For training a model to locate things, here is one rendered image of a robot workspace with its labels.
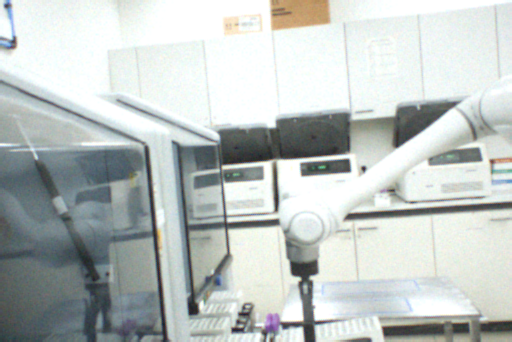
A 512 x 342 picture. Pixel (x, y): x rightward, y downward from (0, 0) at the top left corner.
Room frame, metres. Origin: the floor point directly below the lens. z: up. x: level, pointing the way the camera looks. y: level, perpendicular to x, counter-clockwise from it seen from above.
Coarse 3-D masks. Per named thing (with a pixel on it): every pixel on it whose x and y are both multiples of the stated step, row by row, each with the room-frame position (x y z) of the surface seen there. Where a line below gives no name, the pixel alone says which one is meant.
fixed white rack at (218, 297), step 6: (216, 294) 1.91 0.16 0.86; (222, 294) 1.90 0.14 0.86; (228, 294) 1.89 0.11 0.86; (234, 294) 1.89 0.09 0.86; (240, 294) 1.88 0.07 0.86; (210, 300) 1.84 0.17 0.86; (216, 300) 1.84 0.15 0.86; (222, 300) 1.84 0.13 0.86; (228, 300) 1.84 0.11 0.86; (234, 300) 1.83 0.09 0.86; (240, 300) 1.85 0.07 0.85; (240, 306) 1.84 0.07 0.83
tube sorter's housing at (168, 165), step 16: (48, 80) 1.28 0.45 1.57; (112, 96) 2.01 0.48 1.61; (128, 96) 2.00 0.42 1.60; (128, 112) 1.33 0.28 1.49; (160, 112) 1.99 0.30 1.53; (160, 128) 1.29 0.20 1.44; (192, 128) 1.97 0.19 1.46; (160, 144) 1.25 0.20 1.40; (160, 160) 1.25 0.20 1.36; (176, 160) 1.98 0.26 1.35; (160, 176) 1.25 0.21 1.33; (176, 176) 1.98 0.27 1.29; (176, 192) 1.98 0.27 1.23; (176, 208) 1.33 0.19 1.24; (176, 224) 1.32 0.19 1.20; (176, 240) 1.30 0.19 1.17; (176, 256) 1.29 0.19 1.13; (176, 272) 1.28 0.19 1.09; (176, 288) 1.26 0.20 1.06; (224, 288) 1.97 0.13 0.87; (176, 304) 1.25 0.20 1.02; (176, 320) 1.25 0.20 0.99; (256, 320) 1.98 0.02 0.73; (176, 336) 1.25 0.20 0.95
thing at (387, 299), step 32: (320, 288) 2.02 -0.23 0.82; (352, 288) 1.98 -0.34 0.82; (384, 288) 1.95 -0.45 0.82; (416, 288) 1.91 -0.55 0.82; (448, 288) 1.88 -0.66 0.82; (288, 320) 1.69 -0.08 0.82; (320, 320) 1.67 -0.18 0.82; (384, 320) 1.64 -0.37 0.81; (416, 320) 1.62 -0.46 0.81; (448, 320) 1.61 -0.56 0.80; (480, 320) 1.66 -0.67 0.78
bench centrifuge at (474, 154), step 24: (408, 120) 3.88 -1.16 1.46; (432, 120) 3.88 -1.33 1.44; (480, 144) 3.62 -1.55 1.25; (432, 168) 3.58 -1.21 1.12; (456, 168) 3.57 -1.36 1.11; (480, 168) 3.55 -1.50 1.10; (408, 192) 3.61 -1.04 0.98; (432, 192) 3.58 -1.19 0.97; (456, 192) 3.57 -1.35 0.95; (480, 192) 3.55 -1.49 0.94
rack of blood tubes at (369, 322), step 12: (324, 324) 1.44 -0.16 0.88; (336, 324) 1.43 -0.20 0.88; (348, 324) 1.41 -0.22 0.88; (360, 324) 1.39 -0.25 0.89; (372, 324) 1.37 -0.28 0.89; (288, 336) 1.41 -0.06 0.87; (300, 336) 1.39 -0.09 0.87; (324, 336) 1.36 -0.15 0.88; (336, 336) 1.34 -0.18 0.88; (348, 336) 1.34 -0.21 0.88; (360, 336) 1.34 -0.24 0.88; (372, 336) 1.33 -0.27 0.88
